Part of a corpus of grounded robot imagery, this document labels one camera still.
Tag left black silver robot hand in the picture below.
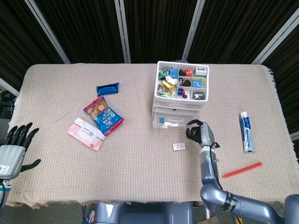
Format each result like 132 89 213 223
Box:
0 122 42 180

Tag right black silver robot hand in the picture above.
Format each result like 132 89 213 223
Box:
185 119 215 147

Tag clear drawer holding blue clip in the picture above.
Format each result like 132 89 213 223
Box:
152 111 200 130

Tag blue white toothpaste tube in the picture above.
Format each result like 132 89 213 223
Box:
240 111 256 154

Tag red pen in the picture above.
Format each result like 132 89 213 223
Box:
221 162 263 179

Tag shiny foil candy packet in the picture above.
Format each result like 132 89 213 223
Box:
157 84 177 98

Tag beige woven tablecloth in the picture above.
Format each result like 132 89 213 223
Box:
4 63 294 208

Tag pink wet wipes pack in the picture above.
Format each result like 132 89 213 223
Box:
67 117 106 152

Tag blue biscuit bag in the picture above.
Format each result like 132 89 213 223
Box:
83 95 125 137

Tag blue-grey robot torso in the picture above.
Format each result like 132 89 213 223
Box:
92 202 194 224

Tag small dark blue snack packet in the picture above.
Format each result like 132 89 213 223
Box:
96 83 121 97

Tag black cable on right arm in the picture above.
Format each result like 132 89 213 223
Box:
209 142 225 189

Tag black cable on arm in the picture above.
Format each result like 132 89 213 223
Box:
0 182 6 208
209 142 225 189

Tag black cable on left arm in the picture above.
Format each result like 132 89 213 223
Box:
0 182 6 208

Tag white plastic drawer organizer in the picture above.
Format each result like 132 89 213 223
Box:
151 61 210 122

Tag clear drawer with curved handle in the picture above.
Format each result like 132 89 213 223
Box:
154 106 198 112

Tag white metal frame post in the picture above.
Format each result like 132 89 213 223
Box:
251 9 299 65
114 0 131 63
181 0 206 63
24 0 71 64
0 78 20 97

